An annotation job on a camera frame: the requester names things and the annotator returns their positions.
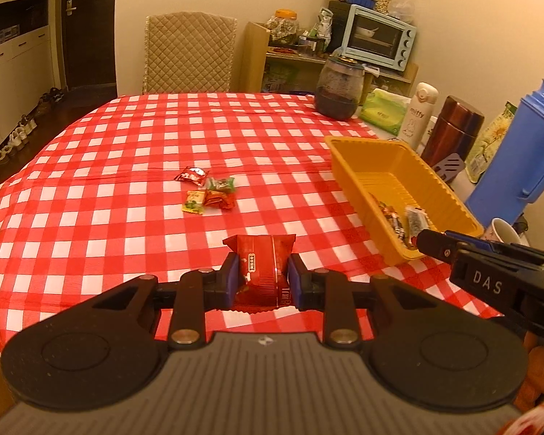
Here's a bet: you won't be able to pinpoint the small red snack packet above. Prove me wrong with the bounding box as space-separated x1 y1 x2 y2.
173 166 208 186

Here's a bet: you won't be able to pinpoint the yellow flower print bag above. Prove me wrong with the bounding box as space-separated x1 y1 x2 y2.
465 102 518 184

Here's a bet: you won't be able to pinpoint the blue thermos jug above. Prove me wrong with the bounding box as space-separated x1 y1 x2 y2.
465 79 544 239

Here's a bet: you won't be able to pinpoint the quilted chair back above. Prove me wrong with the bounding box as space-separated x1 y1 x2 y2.
143 13 237 95

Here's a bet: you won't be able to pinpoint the white cabinet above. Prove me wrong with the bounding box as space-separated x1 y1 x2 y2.
0 0 69 164

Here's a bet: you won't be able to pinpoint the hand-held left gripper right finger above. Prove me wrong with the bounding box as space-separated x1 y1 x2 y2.
287 253 446 351

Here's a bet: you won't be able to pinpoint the brown metallic thermos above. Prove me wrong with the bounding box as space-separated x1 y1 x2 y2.
421 96 485 168

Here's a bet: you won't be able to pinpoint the wooden shelf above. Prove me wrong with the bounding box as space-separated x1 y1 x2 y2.
245 22 420 97

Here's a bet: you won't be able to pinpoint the white thermos bottle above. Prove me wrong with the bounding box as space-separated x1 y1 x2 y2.
399 82 438 150

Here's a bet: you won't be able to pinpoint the clear plastic bag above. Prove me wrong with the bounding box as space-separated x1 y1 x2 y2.
392 0 419 24

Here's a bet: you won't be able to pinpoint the glass jar with orange lid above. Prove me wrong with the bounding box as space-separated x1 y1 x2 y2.
267 9 300 49

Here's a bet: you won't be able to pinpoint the light blue toaster oven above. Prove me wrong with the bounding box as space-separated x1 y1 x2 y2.
340 4 418 73

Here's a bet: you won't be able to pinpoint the snack packets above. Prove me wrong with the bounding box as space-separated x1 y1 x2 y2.
378 199 411 242

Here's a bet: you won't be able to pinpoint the yellow plastic tray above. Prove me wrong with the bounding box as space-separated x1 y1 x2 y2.
324 135 485 266

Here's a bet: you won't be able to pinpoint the dark door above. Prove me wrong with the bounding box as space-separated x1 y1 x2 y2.
61 0 119 92

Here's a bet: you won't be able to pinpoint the grey phone stand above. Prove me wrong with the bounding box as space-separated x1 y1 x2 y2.
433 153 465 183

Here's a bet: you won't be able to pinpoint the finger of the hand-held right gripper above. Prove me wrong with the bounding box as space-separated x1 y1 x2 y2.
442 230 544 266
412 229 464 262

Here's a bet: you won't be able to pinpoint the red orange candy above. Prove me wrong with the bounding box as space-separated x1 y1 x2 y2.
204 189 235 211

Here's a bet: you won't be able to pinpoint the white patterned mug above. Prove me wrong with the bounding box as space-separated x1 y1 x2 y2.
481 217 524 248

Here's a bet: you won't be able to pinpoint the red checked tablecloth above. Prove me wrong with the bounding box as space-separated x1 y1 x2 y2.
0 92 504 345

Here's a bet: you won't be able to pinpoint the glass jar with dark liquid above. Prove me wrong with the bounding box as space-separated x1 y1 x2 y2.
315 57 363 121

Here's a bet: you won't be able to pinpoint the green tissue pack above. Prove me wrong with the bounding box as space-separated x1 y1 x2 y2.
360 88 411 137

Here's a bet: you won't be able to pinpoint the yellow green snack packet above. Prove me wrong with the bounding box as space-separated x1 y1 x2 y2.
182 190 207 215

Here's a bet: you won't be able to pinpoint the large red snack packet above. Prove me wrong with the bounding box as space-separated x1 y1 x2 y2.
222 234 297 313

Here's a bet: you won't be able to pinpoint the green candy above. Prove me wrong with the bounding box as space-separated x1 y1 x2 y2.
205 175 237 192

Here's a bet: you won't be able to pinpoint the green white snack bag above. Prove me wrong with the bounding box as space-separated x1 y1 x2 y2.
316 7 335 50

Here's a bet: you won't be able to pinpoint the row of shoes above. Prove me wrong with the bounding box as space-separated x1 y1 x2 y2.
0 86 66 168

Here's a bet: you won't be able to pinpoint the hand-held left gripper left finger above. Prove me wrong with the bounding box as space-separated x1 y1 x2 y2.
85 251 242 351

